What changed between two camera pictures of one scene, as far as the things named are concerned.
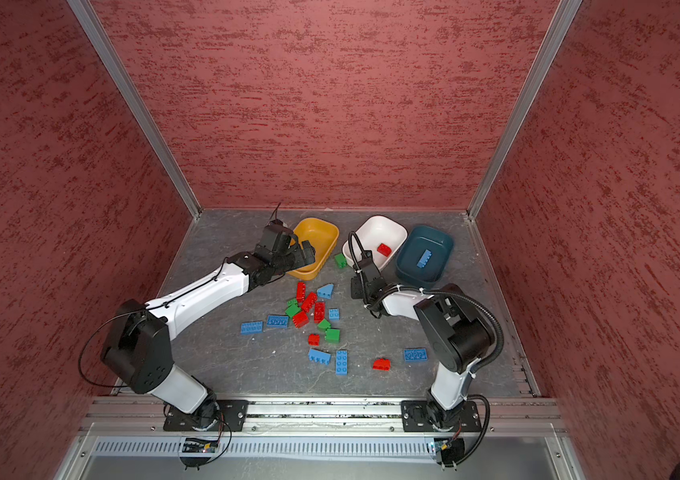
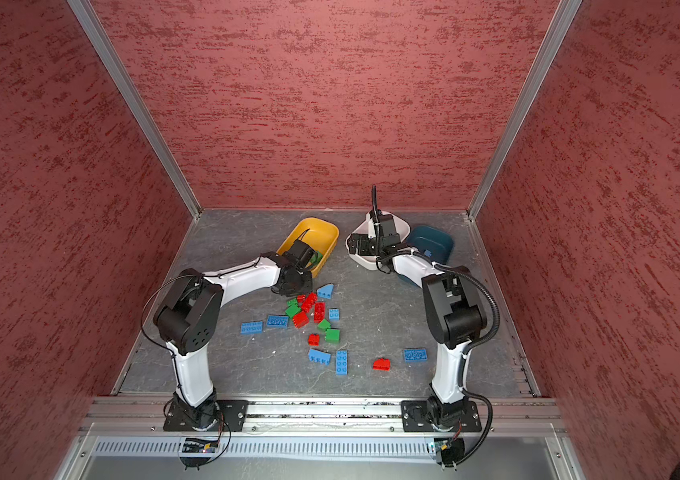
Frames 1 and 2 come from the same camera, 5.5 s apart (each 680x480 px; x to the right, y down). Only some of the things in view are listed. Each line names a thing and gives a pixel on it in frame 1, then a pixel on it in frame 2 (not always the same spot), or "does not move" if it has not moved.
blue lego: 252,327 does not move
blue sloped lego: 326,291 does not move
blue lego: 277,321 does not move
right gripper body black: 357,290 → 367,246
